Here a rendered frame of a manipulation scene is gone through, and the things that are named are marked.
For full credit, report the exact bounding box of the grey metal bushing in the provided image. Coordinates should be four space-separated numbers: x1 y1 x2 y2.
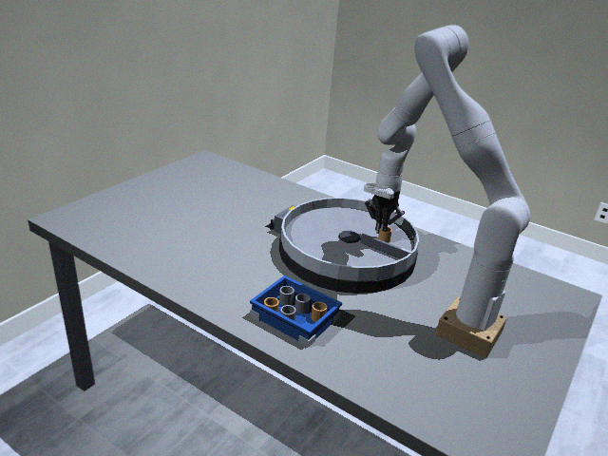
294 294 310 314
280 305 295 321
279 286 295 306

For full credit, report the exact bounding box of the blue plastic crate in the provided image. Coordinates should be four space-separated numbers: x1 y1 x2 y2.
250 276 339 348

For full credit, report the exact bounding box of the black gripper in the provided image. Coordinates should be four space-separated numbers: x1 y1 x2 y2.
365 191 405 234

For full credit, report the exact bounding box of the bronze bushing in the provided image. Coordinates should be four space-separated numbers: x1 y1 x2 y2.
311 302 327 322
264 297 279 312
378 227 392 242

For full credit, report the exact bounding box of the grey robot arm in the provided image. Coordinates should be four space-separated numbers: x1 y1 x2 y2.
364 25 530 331

